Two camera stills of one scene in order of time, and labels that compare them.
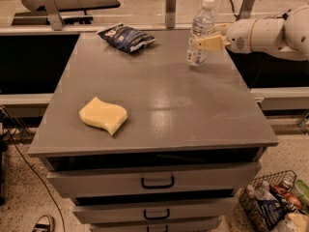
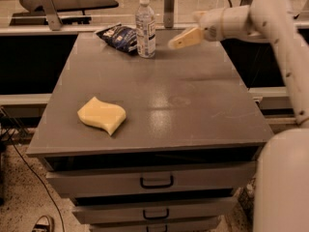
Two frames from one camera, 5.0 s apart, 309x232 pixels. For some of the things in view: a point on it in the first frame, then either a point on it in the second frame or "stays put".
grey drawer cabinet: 193,133 stays put
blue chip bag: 126,38 stays put
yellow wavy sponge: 107,115 stays put
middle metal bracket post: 171,8 stays put
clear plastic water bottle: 203,25 → 145,29
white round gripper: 238,36 → 210,27
